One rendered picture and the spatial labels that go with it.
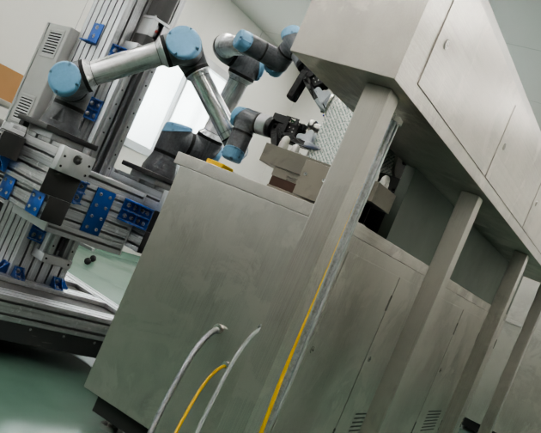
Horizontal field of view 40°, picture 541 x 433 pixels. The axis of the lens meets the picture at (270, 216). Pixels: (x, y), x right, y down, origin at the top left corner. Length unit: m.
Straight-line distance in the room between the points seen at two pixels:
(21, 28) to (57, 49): 2.81
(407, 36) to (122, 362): 1.37
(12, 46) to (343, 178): 4.70
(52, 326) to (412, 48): 1.78
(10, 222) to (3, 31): 3.00
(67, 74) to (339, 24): 1.29
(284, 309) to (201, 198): 0.85
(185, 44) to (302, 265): 1.26
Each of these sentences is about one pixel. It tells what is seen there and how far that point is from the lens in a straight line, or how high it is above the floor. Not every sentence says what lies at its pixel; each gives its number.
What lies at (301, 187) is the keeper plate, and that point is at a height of 0.93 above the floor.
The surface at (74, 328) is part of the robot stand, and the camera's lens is 2.89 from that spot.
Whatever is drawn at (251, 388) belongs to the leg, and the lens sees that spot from 1.55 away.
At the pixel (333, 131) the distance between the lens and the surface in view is 2.45.
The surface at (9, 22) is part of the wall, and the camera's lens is 5.97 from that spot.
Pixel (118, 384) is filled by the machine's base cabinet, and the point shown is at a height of 0.16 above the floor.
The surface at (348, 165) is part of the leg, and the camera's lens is 1.53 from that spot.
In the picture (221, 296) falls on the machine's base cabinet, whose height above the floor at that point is 0.55.
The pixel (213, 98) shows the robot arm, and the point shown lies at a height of 1.14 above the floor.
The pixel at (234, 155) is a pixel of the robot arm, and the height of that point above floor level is 0.97.
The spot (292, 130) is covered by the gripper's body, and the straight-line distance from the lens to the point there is 2.49.
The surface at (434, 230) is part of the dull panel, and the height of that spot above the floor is 1.02.
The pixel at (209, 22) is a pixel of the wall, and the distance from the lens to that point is 7.56.
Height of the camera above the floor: 0.76
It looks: 2 degrees up
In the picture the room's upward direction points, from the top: 23 degrees clockwise
